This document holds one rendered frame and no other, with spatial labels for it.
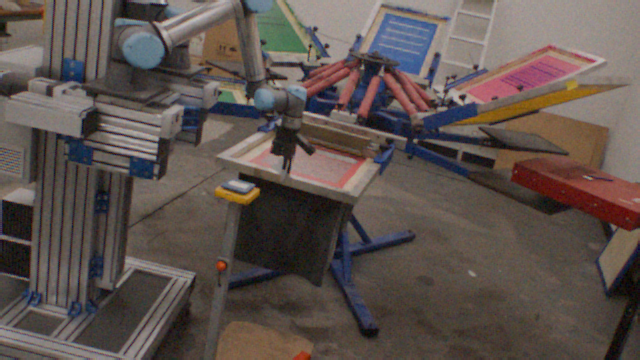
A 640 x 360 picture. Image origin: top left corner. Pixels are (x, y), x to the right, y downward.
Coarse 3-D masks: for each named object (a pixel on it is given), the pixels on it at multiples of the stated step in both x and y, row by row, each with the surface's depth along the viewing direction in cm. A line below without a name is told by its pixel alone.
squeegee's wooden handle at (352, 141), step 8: (304, 128) 308; (312, 128) 307; (320, 128) 306; (328, 128) 306; (312, 136) 308; (320, 136) 307; (328, 136) 306; (336, 136) 305; (344, 136) 304; (352, 136) 303; (360, 136) 303; (344, 144) 305; (352, 144) 304; (360, 144) 303; (368, 144) 302; (360, 152) 304
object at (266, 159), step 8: (312, 144) 312; (264, 152) 287; (296, 152) 297; (304, 152) 298; (256, 160) 275; (264, 160) 277; (272, 160) 279; (296, 160) 285; (304, 160) 287; (296, 168) 275
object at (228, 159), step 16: (240, 144) 279; (256, 144) 292; (224, 160) 259; (240, 160) 260; (256, 176) 257; (272, 176) 255; (288, 176) 253; (368, 176) 273; (320, 192) 251; (336, 192) 249; (352, 192) 251
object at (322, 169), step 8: (336, 152) 308; (312, 160) 290; (320, 160) 292; (328, 160) 294; (336, 160) 297; (360, 160) 304; (304, 168) 277; (312, 168) 279; (320, 168) 281; (328, 168) 284; (336, 168) 286; (344, 168) 288; (352, 168) 290; (304, 176) 268; (312, 176) 270; (320, 176) 272; (328, 176) 274; (336, 176) 276; (344, 176) 278; (352, 176) 280; (328, 184) 264; (336, 184) 266; (344, 184) 268
